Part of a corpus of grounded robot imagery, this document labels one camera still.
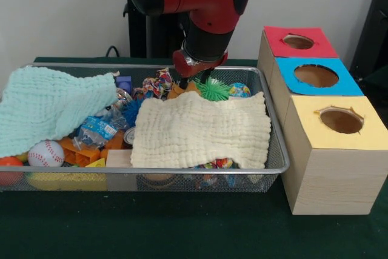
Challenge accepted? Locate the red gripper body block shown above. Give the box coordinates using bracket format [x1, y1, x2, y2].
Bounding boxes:
[172, 49, 229, 78]

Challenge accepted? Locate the brown plush toy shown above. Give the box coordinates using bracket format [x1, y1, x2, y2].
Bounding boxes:
[167, 82, 201, 99]

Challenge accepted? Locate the shallow mesh bin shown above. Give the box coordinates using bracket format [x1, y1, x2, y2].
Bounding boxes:
[0, 62, 290, 193]

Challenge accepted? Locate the wooden box with three holes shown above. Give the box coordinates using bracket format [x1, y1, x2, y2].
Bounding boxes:
[256, 25, 388, 216]

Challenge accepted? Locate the green spiky ball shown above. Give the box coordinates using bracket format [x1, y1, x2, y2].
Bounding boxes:
[193, 77, 233, 102]

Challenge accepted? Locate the globe print ball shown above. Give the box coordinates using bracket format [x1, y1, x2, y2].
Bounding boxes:
[229, 82, 252, 98]

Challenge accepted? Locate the cream waffle cloth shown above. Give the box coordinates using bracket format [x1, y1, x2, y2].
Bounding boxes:
[130, 90, 272, 169]

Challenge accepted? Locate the blue spiky ball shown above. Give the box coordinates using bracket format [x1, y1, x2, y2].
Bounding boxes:
[122, 98, 145, 126]

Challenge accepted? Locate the purple toy block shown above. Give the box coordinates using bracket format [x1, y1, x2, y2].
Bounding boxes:
[116, 76, 133, 90]

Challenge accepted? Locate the silver tin can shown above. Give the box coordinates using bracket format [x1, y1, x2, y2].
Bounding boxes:
[123, 127, 136, 144]

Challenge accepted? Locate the crumpled plastic bottle blue label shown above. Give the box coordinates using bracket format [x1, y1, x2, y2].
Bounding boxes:
[72, 106, 131, 150]

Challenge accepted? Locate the plain wooden block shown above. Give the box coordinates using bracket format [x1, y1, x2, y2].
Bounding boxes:
[106, 149, 134, 169]

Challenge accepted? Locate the yellow triangular block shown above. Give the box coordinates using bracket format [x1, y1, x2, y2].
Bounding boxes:
[85, 158, 108, 168]

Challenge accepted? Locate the orange plastic building block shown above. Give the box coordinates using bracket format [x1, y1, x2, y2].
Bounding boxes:
[57, 130, 127, 167]

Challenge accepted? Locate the mint waffle cloth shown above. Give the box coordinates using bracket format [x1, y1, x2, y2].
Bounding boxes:
[0, 66, 119, 158]

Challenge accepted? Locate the white baseball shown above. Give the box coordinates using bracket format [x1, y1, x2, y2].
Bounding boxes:
[27, 140, 66, 168]

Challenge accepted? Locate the dark green side tablecloth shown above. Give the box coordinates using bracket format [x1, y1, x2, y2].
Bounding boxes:
[362, 69, 388, 90]

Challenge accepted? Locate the black standing panel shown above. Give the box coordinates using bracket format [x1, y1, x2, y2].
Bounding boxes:
[348, 0, 388, 90]

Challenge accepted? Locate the orange red ball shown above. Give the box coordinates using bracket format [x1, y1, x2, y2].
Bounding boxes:
[0, 156, 25, 187]

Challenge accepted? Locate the colourful knotted rope toy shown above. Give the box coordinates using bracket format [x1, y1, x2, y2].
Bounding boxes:
[133, 67, 176, 99]

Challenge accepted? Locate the black cable loop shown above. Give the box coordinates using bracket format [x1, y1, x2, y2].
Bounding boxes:
[105, 45, 121, 58]

